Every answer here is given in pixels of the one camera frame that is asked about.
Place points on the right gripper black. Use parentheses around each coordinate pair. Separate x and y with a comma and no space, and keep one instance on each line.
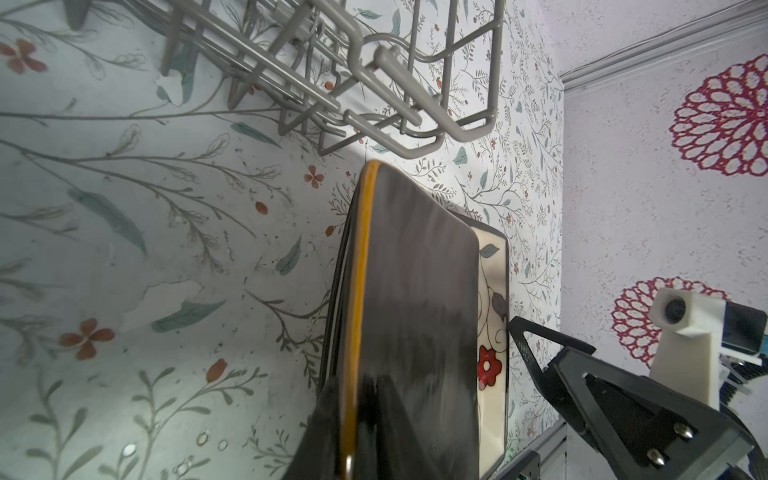
(642,429)

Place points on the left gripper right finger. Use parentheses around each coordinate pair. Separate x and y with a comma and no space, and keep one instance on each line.
(388,445)

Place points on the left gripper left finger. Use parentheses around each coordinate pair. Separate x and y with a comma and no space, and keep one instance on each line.
(317,456)

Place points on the floral patterned rectangular plate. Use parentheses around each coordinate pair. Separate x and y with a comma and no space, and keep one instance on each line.
(493,345)

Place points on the white square plate black rim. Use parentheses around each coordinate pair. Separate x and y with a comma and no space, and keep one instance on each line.
(331,333)

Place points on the aluminium mounting rail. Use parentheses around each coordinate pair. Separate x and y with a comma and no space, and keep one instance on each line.
(545,458)

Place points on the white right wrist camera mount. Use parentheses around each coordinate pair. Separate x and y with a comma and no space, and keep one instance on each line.
(697,332)

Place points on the grey wire dish rack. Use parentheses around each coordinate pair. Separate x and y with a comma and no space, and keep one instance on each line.
(433,76)

